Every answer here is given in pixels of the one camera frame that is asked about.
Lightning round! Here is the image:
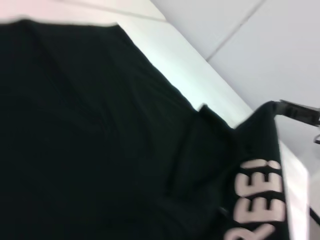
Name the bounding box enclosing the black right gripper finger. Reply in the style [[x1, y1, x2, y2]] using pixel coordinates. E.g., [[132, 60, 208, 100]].
[[270, 99, 320, 125]]

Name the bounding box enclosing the black t-shirt with FREE print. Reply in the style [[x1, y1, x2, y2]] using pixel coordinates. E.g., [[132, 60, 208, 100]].
[[0, 18, 288, 240]]

